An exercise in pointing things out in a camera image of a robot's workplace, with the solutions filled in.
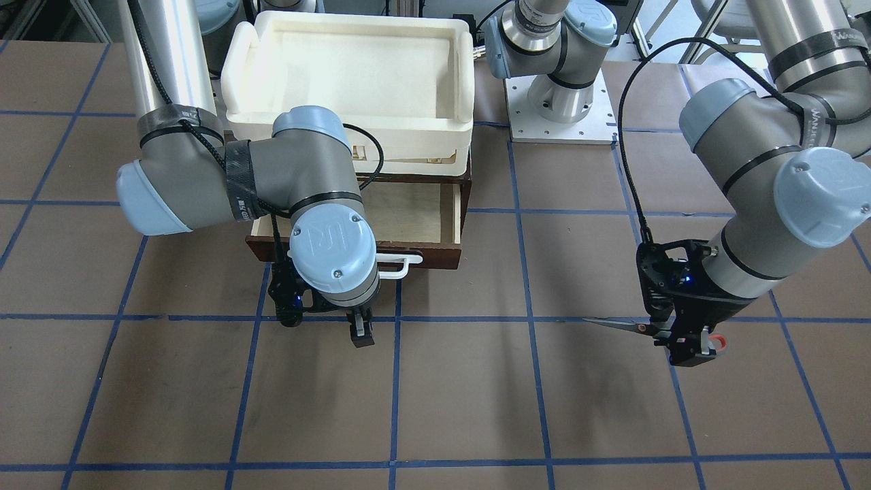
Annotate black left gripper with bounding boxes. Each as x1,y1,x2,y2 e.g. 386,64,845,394
636,240,718,367

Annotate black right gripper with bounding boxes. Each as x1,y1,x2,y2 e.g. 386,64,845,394
267,263,374,348

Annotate grey orange scissors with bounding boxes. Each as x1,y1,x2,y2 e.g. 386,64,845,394
581,317,727,354

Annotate wooden drawer with white handle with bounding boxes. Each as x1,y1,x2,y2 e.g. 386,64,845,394
246,178,472,281

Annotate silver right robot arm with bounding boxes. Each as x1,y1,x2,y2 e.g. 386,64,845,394
116,1,380,347

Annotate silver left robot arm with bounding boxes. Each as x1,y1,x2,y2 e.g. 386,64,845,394
636,1,869,367

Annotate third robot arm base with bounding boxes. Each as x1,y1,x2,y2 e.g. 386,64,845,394
482,1,618,144

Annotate white plastic tray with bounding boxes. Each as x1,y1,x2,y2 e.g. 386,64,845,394
221,10,475,176

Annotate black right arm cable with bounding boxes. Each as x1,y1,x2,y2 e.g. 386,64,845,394
127,0,385,270

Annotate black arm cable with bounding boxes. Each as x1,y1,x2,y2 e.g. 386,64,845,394
127,0,385,270
617,37,871,247

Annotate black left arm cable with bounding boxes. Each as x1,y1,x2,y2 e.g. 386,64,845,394
617,37,871,247

